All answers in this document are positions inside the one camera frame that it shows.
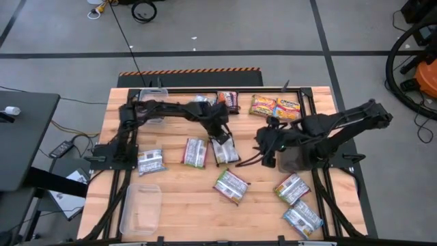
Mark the black desk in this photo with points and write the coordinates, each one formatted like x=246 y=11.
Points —
x=24 y=143

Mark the dark grey plastic container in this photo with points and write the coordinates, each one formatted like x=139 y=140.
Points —
x=293 y=162

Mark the white and yellow plug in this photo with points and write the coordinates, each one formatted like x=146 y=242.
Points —
x=92 y=14

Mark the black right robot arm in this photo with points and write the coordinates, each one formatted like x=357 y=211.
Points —
x=358 y=119

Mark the blue Maruchan noodle packet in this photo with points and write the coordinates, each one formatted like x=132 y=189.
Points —
x=288 y=110
x=150 y=162
x=303 y=219
x=205 y=99

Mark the green red Maruchan noodle packet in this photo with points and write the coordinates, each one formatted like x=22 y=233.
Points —
x=231 y=187
x=195 y=153
x=292 y=189

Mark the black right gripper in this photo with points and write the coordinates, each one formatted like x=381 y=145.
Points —
x=273 y=138

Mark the small white bottle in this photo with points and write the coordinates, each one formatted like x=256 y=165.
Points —
x=13 y=110

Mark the orange vacuum cleaner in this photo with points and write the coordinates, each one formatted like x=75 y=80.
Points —
x=428 y=78

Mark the clear plastic container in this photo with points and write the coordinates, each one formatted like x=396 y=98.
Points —
x=140 y=210
x=153 y=95

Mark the yellow Maruchan noodle packet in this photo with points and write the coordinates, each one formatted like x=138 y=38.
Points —
x=262 y=106

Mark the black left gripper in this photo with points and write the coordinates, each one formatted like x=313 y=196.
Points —
x=218 y=124

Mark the black power adapter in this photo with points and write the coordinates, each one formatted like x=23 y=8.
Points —
x=61 y=149

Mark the white printed paper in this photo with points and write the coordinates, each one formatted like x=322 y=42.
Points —
x=78 y=176

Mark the black equipment box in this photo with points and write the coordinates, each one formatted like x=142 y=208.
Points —
x=421 y=8

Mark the black mat with hazard stripe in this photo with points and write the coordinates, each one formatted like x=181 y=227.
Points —
x=191 y=79

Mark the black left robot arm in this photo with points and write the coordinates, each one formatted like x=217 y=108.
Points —
x=170 y=108

